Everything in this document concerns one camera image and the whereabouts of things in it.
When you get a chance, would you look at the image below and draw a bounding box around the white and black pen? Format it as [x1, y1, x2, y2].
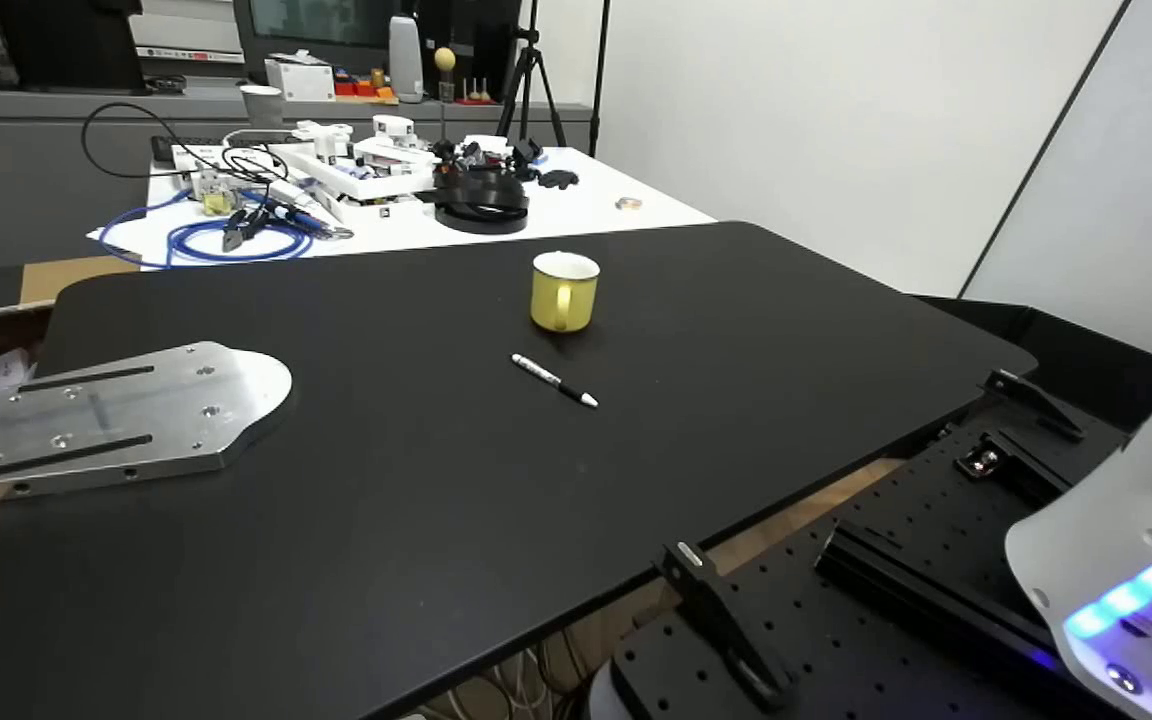
[506, 353, 601, 412]

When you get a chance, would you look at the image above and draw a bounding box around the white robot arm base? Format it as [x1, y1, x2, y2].
[1002, 416, 1152, 720]

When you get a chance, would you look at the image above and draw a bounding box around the yellow mug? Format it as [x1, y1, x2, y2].
[527, 252, 601, 335]

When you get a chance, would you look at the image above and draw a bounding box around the black round device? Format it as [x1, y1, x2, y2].
[436, 134, 527, 231]

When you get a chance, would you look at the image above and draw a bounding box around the black clamp front edge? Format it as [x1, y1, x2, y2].
[660, 539, 794, 710]

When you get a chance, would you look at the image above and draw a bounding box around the black clamp edge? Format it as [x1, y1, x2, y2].
[989, 366, 1083, 440]
[660, 539, 794, 710]

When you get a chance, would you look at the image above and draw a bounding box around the white electronics clutter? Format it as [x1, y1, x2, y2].
[196, 113, 436, 228]

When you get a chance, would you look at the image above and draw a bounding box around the white cylinder on shelf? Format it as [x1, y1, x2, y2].
[387, 14, 425, 104]

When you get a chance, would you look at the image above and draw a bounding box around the black optical breadboard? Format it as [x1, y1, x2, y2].
[610, 403, 1124, 720]

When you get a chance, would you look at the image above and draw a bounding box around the white table background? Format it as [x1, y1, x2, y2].
[87, 149, 704, 271]

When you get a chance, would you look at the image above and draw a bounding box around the silver metal mounting plate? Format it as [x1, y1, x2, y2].
[0, 339, 290, 499]

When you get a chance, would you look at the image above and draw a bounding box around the black clamp right edge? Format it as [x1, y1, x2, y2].
[989, 366, 1083, 440]

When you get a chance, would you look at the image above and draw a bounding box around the black camera tripod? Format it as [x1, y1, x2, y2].
[494, 0, 568, 145]

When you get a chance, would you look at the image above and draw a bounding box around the black aluminium rail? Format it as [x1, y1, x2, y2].
[816, 522, 1059, 670]

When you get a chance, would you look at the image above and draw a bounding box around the blue coiled cable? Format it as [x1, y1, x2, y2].
[164, 212, 320, 267]

